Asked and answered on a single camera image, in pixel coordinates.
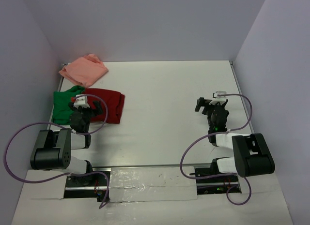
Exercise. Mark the red t-shirt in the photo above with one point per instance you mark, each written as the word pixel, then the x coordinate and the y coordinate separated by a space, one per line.
pixel 114 101

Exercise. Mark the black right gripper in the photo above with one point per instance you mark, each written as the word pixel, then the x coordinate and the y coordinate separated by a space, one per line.
pixel 202 102

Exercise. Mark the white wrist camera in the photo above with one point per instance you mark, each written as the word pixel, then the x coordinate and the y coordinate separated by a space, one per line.
pixel 219 98
pixel 80 101

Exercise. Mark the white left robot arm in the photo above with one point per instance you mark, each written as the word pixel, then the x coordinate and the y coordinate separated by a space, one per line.
pixel 52 149

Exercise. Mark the green t-shirt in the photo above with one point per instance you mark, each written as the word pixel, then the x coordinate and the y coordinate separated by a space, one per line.
pixel 61 110

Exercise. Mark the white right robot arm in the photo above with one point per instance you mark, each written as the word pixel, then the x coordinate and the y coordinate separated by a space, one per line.
pixel 251 155

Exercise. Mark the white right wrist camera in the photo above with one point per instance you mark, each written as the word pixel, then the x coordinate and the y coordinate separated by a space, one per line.
pixel 219 98

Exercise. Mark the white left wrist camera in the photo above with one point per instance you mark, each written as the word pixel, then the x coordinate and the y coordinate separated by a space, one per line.
pixel 80 101

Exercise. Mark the pink t-shirt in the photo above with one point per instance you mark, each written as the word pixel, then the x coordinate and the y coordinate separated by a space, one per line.
pixel 84 71

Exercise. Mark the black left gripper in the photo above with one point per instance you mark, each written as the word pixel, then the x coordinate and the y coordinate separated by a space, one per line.
pixel 98 111

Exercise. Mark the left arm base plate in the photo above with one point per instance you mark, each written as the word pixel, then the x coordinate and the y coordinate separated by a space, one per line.
pixel 73 182

